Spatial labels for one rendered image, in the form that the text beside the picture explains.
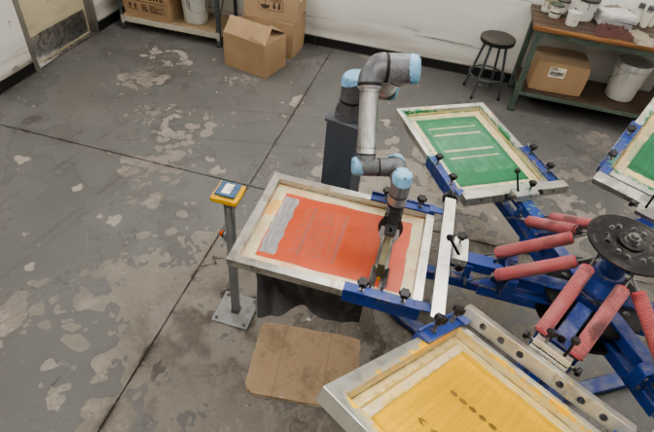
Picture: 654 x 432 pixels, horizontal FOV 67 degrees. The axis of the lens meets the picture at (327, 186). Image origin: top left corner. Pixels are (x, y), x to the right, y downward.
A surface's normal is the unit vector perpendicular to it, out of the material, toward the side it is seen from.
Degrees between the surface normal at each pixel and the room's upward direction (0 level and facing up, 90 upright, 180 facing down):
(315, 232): 0
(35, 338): 0
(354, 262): 0
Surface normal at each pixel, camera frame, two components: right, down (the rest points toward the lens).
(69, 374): 0.08, -0.75
